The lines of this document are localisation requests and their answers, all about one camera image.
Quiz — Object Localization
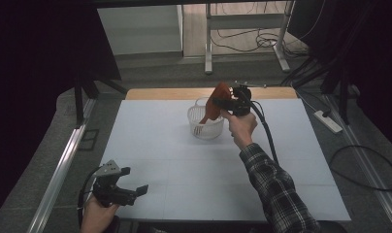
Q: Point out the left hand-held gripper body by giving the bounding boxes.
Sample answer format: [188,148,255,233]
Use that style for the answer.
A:
[92,159,137,208]

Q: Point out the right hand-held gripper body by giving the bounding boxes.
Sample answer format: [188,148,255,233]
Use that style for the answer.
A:
[232,82,268,117]

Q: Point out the wooden hairbrush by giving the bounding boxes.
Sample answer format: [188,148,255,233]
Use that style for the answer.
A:
[198,82,233,125]

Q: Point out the white plastic basket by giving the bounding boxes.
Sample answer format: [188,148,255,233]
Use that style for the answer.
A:
[187,96,226,141]

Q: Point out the person's right hand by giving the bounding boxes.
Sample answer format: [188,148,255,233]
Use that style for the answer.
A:
[220,109,259,150]

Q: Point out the person's left hand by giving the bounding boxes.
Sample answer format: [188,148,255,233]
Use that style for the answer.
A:
[80,195,120,233]

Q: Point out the white table mat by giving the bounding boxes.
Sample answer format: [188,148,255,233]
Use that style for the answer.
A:
[100,98,352,222]

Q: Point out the wooden table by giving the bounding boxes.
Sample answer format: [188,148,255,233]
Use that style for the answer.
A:
[125,86,299,101]

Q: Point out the black metal stand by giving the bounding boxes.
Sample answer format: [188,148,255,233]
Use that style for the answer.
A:
[290,57,353,126]
[73,77,128,128]

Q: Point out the white power strip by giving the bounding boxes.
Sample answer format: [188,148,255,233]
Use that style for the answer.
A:
[313,110,343,135]

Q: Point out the white background panel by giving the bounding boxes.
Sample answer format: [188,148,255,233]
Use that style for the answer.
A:
[96,4,184,56]

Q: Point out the dark curtain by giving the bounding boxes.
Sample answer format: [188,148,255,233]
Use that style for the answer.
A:
[0,0,122,224]
[287,0,392,156]

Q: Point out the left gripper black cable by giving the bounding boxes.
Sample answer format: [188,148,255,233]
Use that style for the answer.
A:
[77,168,103,227]

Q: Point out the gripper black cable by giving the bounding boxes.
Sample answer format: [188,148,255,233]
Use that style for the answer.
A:
[246,91,280,165]
[77,168,103,227]

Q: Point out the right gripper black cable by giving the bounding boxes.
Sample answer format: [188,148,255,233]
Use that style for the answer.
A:
[246,91,280,165]

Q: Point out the black floor frame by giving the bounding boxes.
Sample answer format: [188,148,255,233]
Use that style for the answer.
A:
[78,129,101,151]

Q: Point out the white metal desk frame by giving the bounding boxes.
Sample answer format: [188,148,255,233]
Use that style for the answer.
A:
[204,0,296,75]

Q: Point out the aluminium floor rail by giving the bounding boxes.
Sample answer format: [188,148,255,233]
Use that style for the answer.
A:
[27,124,88,233]
[323,93,392,231]

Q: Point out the tangled black floor cables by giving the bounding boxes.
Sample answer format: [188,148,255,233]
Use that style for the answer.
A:
[210,28,310,60]

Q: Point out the black looped floor cable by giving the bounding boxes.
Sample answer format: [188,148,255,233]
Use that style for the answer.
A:
[329,145,392,192]

